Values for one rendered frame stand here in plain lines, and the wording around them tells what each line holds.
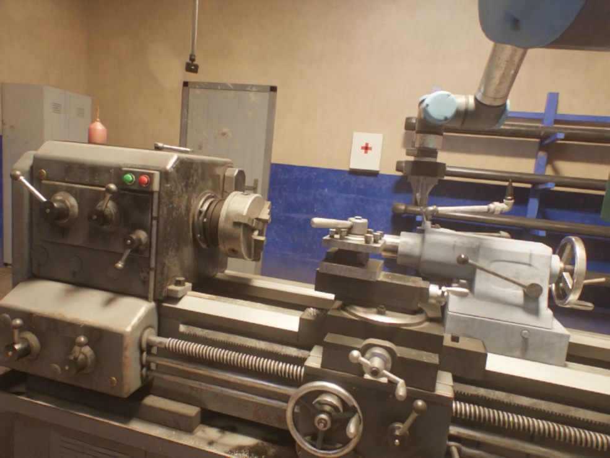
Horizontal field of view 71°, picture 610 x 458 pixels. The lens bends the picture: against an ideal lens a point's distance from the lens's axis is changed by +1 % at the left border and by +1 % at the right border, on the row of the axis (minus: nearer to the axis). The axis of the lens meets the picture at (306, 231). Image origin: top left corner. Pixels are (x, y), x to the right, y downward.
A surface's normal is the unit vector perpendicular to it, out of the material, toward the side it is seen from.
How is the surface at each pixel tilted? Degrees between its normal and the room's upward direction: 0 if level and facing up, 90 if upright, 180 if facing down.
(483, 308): 62
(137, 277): 90
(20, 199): 90
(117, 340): 90
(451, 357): 90
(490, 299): 66
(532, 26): 157
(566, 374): 36
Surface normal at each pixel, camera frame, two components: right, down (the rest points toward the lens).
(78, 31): 0.96, 0.13
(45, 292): -0.06, -0.77
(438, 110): -0.22, 0.12
